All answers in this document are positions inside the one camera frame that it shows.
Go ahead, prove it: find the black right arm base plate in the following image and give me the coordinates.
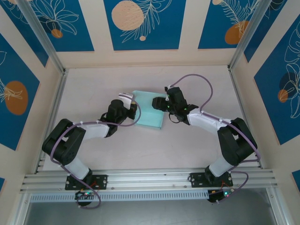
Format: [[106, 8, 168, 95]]
[[189, 172, 234, 188]]

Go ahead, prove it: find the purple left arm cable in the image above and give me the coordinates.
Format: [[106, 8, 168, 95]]
[[50, 102, 142, 210]]

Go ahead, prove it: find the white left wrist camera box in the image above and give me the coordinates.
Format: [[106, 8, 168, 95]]
[[117, 92, 135, 109]]

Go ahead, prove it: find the grey slotted cable duct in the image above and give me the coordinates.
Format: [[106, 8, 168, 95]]
[[30, 190, 210, 203]]

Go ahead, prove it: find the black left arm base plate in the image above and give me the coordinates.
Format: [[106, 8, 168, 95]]
[[65, 174, 109, 190]]

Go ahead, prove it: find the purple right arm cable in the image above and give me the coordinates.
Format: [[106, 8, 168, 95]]
[[170, 74, 262, 204]]

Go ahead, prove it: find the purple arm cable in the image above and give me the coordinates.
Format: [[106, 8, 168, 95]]
[[170, 74, 262, 204], [50, 102, 142, 210]]

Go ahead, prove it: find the aluminium mounting rail beam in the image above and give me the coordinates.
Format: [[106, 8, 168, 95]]
[[20, 167, 279, 193]]

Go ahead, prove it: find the light teal paper box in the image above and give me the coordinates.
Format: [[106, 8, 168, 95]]
[[131, 90, 165, 130]]

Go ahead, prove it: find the aluminium frame post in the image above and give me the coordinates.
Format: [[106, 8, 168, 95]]
[[227, 0, 276, 71], [16, 0, 68, 75]]

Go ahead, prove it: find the aluminium side rail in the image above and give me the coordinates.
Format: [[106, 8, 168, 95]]
[[228, 67, 264, 169], [34, 70, 69, 174]]

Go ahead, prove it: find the grey metal sheet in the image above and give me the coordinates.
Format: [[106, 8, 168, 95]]
[[22, 188, 285, 225]]

